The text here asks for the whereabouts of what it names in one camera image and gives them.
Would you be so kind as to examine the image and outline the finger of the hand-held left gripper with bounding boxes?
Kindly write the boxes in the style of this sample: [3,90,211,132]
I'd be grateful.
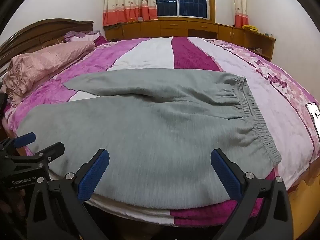
[12,132,37,149]
[30,142,65,167]

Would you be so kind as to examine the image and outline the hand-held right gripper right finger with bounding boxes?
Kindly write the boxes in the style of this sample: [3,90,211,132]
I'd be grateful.
[210,149,294,240]

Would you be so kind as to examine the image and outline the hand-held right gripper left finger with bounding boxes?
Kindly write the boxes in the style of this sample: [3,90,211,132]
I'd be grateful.
[26,149,110,240]

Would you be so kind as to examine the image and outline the grey pants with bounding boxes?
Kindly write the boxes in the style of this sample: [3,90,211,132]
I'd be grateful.
[16,68,282,210]

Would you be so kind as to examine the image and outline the pink ruffled pillow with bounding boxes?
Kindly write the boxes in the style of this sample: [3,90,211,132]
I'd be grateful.
[4,41,97,105]

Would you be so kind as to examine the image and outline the dark wooden headboard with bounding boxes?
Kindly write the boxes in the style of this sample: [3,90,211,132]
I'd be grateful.
[0,18,94,80]

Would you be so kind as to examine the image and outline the smartphone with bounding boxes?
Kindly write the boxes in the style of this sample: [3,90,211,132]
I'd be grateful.
[306,102,320,137]

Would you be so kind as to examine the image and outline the purple frilled pillow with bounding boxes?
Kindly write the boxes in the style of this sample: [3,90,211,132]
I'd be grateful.
[64,30,108,47]

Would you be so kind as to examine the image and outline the pink striped blanket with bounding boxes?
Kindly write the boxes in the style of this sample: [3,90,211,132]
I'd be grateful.
[2,36,320,228]

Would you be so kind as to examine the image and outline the wide floral orange curtain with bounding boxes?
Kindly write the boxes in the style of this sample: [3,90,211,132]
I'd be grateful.
[102,0,158,27]

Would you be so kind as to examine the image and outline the narrow floral orange curtain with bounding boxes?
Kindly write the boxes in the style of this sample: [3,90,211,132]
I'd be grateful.
[231,0,249,27]

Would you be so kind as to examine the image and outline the wooden wall cabinet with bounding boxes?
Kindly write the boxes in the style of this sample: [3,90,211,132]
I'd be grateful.
[104,17,277,62]

